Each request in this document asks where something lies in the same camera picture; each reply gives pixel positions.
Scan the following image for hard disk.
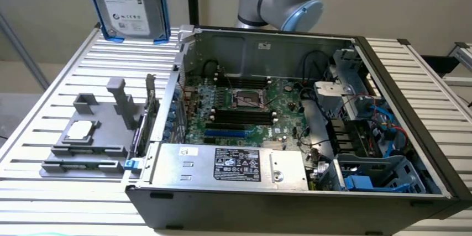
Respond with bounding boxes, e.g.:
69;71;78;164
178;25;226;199
81;0;170;46

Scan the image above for blue expansion slot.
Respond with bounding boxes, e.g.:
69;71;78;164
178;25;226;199
204;129;246;138

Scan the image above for grey metal air duct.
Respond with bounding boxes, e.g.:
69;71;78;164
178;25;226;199
301;98;333;149

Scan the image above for grey disk bay blue clips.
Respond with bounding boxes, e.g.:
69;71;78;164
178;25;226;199
332;154;421;193

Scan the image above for side table with black bracket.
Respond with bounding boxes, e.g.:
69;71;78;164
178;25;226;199
420;41;472;86

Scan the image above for black RAM slot bank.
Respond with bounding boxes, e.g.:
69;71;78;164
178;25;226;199
216;73;269;88
212;108;276;127

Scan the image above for black open PC case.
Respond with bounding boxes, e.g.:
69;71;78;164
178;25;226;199
124;24;472;230

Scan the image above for red wire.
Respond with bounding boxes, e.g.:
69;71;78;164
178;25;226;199
342;95;409;148

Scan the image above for silver CPU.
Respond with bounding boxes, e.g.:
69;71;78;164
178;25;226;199
65;120;98;139

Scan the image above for black expansion slot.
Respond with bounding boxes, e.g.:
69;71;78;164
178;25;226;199
190;136;245;144

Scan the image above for blue wire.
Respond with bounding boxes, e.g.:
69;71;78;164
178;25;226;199
366;103;401;159

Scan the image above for CPU socket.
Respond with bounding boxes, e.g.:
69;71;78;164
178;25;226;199
229;89;268;110

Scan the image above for green RAM stick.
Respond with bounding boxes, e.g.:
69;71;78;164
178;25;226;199
61;162;105;171

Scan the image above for black cable loop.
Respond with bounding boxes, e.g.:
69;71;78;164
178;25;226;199
301;50;330;82
200;59;218;77

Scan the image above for grey metal drive cage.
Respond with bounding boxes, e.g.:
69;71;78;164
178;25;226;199
313;48;370;118

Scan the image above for silver chipset heatsink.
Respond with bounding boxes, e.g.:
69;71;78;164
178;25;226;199
262;140;288;153

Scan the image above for green motherboard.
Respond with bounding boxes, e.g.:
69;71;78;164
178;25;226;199
184;77;317;154

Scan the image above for aluminium frame leg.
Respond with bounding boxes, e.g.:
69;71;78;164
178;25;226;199
0;12;50;91

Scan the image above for silver power supply unit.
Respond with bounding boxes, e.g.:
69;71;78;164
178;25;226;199
148;143;309;191

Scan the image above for grey parts rack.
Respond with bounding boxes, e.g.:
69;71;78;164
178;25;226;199
38;77;145;179

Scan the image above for blue case latch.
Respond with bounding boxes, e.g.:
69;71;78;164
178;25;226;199
124;158;142;171

